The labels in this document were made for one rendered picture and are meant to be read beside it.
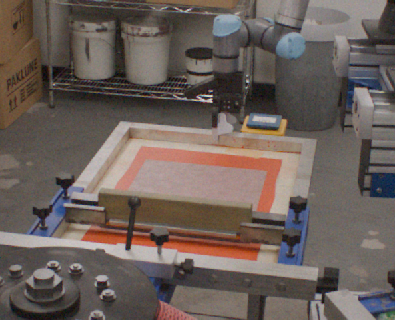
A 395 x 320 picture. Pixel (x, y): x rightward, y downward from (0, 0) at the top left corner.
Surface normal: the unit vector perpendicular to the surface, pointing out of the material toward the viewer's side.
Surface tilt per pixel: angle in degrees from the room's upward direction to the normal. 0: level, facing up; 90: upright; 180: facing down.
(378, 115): 90
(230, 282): 90
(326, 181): 0
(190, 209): 90
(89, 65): 93
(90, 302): 0
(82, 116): 0
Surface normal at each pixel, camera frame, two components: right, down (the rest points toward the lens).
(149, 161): 0.03, -0.92
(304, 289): -0.18, 0.39
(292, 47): 0.55, 0.34
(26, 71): 0.98, 0.10
